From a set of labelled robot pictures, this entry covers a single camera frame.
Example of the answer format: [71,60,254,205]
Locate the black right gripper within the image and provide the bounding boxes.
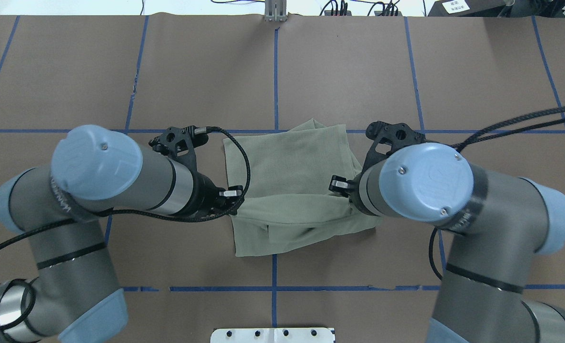
[329,174,368,215]

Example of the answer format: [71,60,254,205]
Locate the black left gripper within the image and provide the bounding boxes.
[187,173,245,222]

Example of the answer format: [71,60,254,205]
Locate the sage green long-sleeve shirt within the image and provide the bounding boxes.
[223,119,382,257]

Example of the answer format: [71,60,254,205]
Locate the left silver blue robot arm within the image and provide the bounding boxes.
[0,125,251,343]

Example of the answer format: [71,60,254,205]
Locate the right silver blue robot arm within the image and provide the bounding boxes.
[329,142,565,343]

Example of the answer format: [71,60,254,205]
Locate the orange black USB hub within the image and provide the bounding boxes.
[318,0,402,17]

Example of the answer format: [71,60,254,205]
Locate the black box with label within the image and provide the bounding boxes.
[426,0,515,17]

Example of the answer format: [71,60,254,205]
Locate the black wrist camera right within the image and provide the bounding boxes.
[365,121,427,159]

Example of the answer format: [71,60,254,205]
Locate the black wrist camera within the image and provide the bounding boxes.
[365,121,427,159]
[148,125,209,165]

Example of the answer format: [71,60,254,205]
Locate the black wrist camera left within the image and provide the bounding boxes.
[148,125,209,165]

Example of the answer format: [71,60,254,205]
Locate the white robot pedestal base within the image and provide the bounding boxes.
[210,327,336,343]

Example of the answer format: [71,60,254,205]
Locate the aluminium frame post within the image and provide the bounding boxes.
[264,0,288,22]

